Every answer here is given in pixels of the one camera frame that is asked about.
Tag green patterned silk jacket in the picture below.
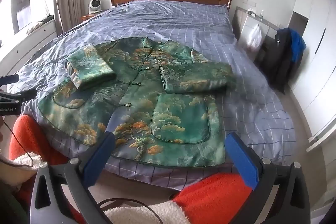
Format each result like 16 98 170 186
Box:
38 38 236 168

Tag black and blue hanging clothes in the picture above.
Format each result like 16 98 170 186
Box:
259 28 306 93

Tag red fuzzy trousers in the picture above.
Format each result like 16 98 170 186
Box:
9 115 252 223

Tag blue plaid duvet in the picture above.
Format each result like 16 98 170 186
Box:
8 0 295 190

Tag white wardrobe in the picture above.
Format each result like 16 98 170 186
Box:
290 0 335 152

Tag wooden nightstand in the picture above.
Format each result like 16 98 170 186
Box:
81 13 98 22

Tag white plastic bag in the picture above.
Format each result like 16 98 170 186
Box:
247 24 263 51

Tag grey dresser desk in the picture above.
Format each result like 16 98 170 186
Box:
232 6 279 61

